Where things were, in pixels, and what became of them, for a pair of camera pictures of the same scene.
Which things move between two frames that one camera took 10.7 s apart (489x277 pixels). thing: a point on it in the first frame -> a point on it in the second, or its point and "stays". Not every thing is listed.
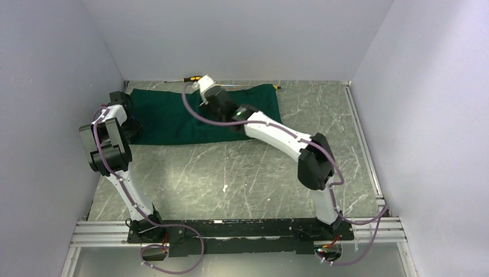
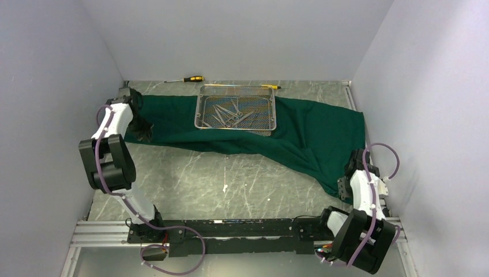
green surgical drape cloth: [163, 117] -> [319, 142]
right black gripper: [213, 101] -> [344, 187]
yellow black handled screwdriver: [189, 79] stays
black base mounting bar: [238, 236] stays
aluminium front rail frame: [390, 232] stays
